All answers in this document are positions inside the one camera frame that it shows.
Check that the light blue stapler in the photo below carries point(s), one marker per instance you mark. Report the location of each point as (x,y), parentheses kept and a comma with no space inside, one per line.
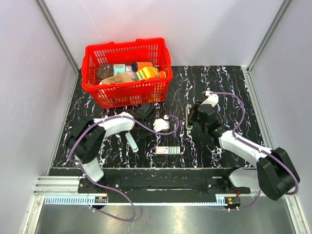
(131,142)

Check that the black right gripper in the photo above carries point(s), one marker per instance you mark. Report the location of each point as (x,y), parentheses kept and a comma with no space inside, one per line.
(193,117)

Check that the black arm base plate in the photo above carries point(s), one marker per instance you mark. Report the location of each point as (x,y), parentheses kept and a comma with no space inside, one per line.
(204,180)

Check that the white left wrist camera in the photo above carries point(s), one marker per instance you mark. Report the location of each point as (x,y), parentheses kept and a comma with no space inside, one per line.
(161,124)

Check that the brown round cookie pack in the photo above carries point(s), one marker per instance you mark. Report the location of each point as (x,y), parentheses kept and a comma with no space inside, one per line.
(104,71)

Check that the brown cardboard box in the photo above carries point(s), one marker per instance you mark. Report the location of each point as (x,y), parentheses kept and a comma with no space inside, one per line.
(117,79)

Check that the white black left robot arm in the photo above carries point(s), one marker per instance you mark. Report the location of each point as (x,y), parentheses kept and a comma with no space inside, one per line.
(86,137)

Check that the orange snack packet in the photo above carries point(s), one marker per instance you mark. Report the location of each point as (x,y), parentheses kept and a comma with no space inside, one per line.
(161,74)

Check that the orange bottle blue cap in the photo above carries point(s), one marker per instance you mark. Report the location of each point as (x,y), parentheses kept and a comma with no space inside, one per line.
(136,66)

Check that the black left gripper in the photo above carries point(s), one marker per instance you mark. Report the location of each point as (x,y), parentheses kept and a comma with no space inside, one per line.
(146,134)

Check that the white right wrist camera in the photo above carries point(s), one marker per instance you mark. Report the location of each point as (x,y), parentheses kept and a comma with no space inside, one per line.
(211,98)

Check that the red plastic shopping basket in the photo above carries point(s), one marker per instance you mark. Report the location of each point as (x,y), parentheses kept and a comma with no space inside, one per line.
(132,93)

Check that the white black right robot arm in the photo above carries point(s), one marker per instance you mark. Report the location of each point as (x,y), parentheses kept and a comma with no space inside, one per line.
(273,172)

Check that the grey metal stapler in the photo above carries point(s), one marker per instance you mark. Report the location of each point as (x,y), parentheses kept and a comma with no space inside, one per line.
(188,125)

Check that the yellow green striped box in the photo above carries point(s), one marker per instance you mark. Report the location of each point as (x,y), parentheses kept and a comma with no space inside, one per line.
(147,73)

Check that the red white staple box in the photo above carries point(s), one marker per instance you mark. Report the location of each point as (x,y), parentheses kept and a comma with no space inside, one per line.
(167,150)

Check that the teal white small box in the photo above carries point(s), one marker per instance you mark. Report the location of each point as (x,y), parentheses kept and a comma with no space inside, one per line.
(119,68)

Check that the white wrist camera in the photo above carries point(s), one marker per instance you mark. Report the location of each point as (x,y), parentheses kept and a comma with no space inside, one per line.
(211,98)
(161,124)

